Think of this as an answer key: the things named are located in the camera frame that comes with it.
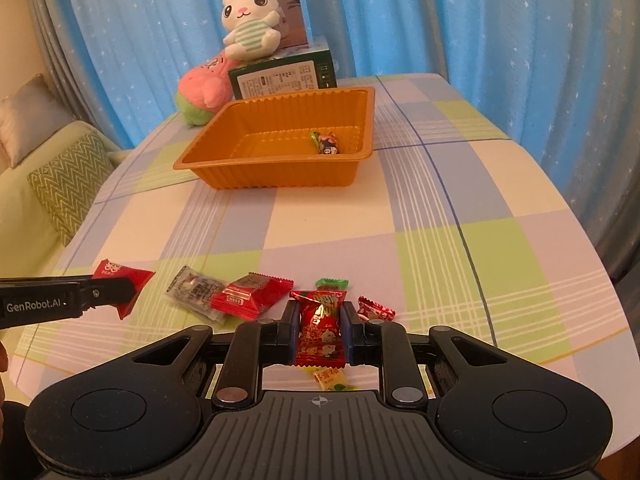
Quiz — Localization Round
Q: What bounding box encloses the yellow candy wrapper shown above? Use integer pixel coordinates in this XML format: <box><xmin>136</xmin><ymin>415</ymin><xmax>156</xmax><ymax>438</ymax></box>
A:
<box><xmin>312</xmin><ymin>367</ymin><xmax>356</xmax><ymax>392</ymax></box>

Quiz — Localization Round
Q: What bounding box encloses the white bunny plush toy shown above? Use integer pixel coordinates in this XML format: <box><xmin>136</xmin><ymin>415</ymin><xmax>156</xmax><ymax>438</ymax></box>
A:
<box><xmin>221</xmin><ymin>0</ymin><xmax>281</xmax><ymax>62</ymax></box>

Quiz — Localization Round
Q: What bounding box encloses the green chevron cushion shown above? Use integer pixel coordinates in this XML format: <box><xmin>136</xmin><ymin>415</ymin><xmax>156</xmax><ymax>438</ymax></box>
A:
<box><xmin>27</xmin><ymin>132</ymin><xmax>114</xmax><ymax>246</ymax></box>

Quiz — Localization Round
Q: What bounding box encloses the green printed box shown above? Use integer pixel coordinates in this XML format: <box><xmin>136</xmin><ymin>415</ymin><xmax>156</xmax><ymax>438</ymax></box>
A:
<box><xmin>228</xmin><ymin>36</ymin><xmax>337</xmax><ymax>100</ymax></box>

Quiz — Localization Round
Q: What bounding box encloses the blue star curtain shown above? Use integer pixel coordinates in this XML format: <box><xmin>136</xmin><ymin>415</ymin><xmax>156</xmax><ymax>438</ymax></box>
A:
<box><xmin>28</xmin><ymin>0</ymin><xmax>639</xmax><ymax>281</ymax></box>

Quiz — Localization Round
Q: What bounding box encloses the grey cushion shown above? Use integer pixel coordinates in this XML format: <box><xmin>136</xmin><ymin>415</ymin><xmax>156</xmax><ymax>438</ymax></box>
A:
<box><xmin>1</xmin><ymin>74</ymin><xmax>75</xmax><ymax>168</ymax></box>

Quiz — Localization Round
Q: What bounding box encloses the orange plastic tray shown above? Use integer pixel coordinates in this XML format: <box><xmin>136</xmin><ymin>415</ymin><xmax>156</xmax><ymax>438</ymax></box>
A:
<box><xmin>174</xmin><ymin>87</ymin><xmax>375</xmax><ymax>190</ymax></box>

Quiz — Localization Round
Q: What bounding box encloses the light green sofa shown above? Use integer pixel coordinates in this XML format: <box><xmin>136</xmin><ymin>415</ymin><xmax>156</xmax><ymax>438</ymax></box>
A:
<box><xmin>0</xmin><ymin>120</ymin><xmax>119</xmax><ymax>278</ymax></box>

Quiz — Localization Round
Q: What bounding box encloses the left hand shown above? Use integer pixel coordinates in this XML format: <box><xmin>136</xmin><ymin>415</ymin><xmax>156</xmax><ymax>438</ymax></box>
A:
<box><xmin>0</xmin><ymin>342</ymin><xmax>9</xmax><ymax>406</ymax></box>

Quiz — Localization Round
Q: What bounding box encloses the clear dark snack packet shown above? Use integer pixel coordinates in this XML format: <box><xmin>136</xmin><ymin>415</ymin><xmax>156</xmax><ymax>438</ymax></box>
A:
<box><xmin>165</xmin><ymin>266</ymin><xmax>227</xmax><ymax>323</ymax></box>

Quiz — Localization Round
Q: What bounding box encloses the pink starfish plush toy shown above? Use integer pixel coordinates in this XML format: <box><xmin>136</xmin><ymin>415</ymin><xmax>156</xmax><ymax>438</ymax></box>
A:
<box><xmin>175</xmin><ymin>51</ymin><xmax>240</xmax><ymax>126</ymax></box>

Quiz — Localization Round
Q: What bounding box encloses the small red candy packet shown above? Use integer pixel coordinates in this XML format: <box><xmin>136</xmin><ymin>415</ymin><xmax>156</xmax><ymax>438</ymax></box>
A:
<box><xmin>357</xmin><ymin>296</ymin><xmax>396</xmax><ymax>321</ymax></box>

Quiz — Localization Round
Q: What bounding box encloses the green topped clear candy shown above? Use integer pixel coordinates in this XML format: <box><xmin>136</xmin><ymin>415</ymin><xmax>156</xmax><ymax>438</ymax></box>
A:
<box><xmin>314</xmin><ymin>278</ymin><xmax>349</xmax><ymax>290</ymax></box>

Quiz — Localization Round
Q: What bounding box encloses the checkered tablecloth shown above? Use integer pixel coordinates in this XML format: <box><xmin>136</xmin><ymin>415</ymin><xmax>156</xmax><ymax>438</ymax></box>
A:
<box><xmin>9</xmin><ymin>74</ymin><xmax>639</xmax><ymax>452</ymax></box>

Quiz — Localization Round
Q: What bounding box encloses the green long snack packet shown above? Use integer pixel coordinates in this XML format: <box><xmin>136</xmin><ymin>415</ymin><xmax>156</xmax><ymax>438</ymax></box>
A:
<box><xmin>310</xmin><ymin>131</ymin><xmax>340</xmax><ymax>155</ymax></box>

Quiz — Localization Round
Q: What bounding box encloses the red gold candy packet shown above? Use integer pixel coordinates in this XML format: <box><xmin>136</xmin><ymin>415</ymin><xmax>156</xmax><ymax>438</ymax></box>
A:
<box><xmin>291</xmin><ymin>289</ymin><xmax>346</xmax><ymax>368</ymax></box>

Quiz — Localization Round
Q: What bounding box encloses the large red snack packet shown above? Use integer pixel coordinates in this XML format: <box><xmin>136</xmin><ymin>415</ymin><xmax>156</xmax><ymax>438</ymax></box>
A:
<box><xmin>91</xmin><ymin>259</ymin><xmax>154</xmax><ymax>320</ymax></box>

